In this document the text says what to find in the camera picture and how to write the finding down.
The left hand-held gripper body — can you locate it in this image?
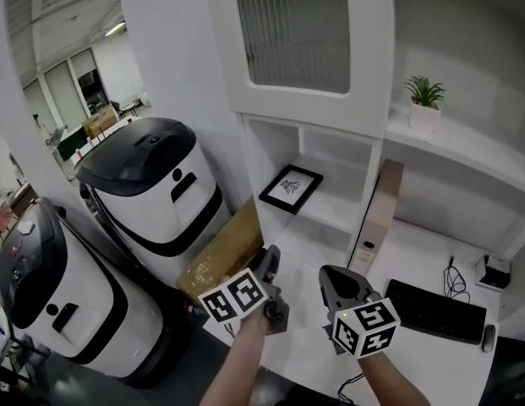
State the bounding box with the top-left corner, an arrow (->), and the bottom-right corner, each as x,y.
197,267 -> 291,337

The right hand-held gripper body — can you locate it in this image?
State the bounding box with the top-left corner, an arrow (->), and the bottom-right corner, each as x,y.
326,296 -> 402,359

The black framed picture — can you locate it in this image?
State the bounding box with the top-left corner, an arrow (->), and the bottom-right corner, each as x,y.
258,163 -> 325,216

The person's left forearm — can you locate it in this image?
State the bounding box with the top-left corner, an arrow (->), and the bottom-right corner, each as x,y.
198,310 -> 268,406

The person's right forearm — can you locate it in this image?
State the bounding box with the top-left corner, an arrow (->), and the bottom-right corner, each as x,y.
357,348 -> 431,406

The white desk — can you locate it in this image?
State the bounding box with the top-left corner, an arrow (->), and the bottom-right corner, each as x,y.
202,217 -> 506,406

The grey computer mouse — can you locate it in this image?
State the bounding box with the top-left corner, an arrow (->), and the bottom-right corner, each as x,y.
480,323 -> 499,354

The white desk hutch shelving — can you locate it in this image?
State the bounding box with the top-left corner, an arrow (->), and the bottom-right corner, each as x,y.
202,0 -> 525,270

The small red-capped bottle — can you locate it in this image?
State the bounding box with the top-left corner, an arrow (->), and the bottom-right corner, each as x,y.
183,302 -> 212,325

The brown cardboard box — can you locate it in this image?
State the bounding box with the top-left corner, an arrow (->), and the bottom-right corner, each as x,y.
176,196 -> 265,304

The beige file binder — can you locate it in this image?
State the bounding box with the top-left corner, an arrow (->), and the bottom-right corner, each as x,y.
348,158 -> 405,277

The black keyboard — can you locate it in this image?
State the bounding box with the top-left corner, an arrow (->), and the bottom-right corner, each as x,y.
384,277 -> 488,346

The white and black service robot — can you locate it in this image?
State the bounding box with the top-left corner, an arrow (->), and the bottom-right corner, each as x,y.
75,117 -> 233,285
0,199 -> 191,388

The green and white tissue box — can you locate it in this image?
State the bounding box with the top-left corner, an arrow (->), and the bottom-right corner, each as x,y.
474,254 -> 511,289

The small potted green plant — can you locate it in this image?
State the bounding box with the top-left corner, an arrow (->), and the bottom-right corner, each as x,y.
403,74 -> 447,134

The white glass cabinet door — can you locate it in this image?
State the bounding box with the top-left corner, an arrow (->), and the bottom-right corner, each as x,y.
205,0 -> 394,133

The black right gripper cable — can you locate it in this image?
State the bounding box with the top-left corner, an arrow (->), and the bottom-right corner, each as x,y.
336,372 -> 368,405

